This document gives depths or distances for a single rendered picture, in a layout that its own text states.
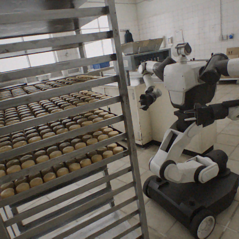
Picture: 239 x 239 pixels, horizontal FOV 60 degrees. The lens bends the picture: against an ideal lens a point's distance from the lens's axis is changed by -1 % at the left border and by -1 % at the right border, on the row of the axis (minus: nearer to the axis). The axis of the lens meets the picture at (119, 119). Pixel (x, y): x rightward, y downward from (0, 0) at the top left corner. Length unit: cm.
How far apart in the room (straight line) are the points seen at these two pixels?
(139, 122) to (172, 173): 124
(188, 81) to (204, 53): 534
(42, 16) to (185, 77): 85
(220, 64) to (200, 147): 128
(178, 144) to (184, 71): 48
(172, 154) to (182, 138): 12
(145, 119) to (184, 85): 135
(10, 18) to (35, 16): 8
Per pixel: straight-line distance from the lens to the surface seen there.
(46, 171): 103
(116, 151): 104
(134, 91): 247
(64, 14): 87
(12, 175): 91
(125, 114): 94
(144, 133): 266
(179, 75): 136
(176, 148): 147
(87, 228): 163
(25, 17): 84
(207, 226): 166
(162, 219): 179
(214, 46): 654
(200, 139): 235
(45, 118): 85
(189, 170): 164
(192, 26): 679
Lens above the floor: 125
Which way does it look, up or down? 18 degrees down
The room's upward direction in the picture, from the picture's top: 9 degrees counter-clockwise
